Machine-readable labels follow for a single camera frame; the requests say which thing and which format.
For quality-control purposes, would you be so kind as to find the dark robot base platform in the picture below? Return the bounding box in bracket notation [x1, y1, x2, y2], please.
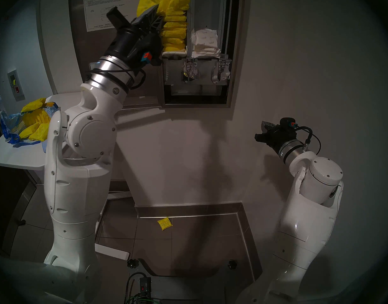
[131, 259, 255, 304]

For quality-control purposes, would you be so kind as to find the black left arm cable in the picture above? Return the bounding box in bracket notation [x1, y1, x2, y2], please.
[86, 67, 147, 90]

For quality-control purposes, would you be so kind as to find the green cable bundle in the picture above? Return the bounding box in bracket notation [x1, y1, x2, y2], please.
[124, 272, 159, 304]

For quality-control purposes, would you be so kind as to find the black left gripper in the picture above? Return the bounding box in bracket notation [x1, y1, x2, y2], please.
[106, 4, 165, 67]

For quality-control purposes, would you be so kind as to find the blue plastic pad bag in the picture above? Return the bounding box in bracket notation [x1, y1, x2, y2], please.
[1, 101, 60, 149]

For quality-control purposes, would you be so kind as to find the chrome dispensing mechanism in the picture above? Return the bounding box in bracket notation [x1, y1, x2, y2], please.
[211, 58, 231, 85]
[181, 57, 202, 84]

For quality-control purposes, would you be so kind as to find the stainless steel dispenser cabinet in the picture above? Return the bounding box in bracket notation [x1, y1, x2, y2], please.
[154, 0, 246, 108]

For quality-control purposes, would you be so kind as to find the black electronics box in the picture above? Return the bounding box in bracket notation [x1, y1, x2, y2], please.
[139, 276, 152, 295]

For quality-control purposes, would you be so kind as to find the white table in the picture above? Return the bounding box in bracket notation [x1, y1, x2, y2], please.
[0, 92, 133, 261]

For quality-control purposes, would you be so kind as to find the wall fire extinguisher cabinet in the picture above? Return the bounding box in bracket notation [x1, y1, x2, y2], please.
[7, 70, 26, 101]

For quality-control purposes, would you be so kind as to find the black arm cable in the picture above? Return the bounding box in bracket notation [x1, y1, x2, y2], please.
[86, 67, 147, 90]
[294, 125, 322, 155]

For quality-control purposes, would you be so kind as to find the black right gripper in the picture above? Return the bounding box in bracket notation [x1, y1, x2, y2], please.
[255, 121, 298, 155]

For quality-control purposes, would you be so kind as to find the white instruction sheet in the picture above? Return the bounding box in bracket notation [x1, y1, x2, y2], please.
[83, 0, 142, 33]

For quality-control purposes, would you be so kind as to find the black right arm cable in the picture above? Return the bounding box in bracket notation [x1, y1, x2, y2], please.
[294, 125, 322, 155]

